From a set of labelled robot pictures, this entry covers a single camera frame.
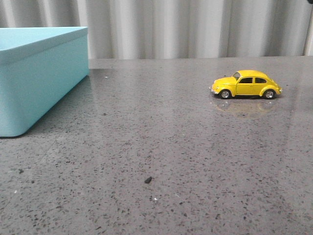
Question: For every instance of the yellow toy beetle car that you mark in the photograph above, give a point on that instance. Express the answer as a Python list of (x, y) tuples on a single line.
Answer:
[(246, 83)]

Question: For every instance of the light blue storage box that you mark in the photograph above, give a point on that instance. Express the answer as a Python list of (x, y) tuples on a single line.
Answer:
[(38, 66)]

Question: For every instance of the small black debris chip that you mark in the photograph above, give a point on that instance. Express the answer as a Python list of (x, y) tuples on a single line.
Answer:
[(148, 180)]

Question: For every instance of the white pleated curtain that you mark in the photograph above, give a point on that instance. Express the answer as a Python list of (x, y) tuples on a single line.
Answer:
[(168, 29)]

